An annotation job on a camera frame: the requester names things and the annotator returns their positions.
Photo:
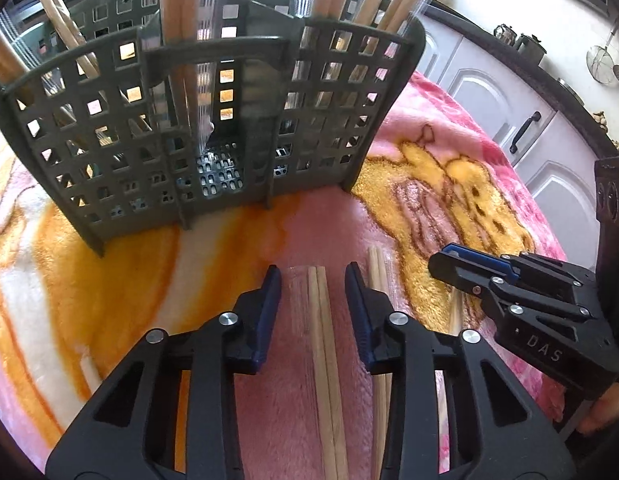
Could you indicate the hanging strainer ladle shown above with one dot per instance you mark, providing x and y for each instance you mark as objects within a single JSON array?
[{"x": 599, "y": 60}]

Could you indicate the pink bear blanket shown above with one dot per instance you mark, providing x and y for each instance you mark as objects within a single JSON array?
[{"x": 68, "y": 315}]

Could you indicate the person's right hand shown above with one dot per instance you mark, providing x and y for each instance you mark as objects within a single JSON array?
[{"x": 602, "y": 413}]

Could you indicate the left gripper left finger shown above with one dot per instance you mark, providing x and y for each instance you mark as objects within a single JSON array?
[{"x": 168, "y": 410}]

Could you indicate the dark green utensil basket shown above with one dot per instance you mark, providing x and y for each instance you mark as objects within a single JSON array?
[{"x": 127, "y": 132}]

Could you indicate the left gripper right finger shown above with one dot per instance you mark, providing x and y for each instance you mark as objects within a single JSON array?
[{"x": 457, "y": 411}]

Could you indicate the white kitchen cabinets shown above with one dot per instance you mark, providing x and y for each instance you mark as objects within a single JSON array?
[{"x": 551, "y": 141}]

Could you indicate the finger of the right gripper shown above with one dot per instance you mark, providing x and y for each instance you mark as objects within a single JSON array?
[
  {"x": 469, "y": 279},
  {"x": 482, "y": 258}
]

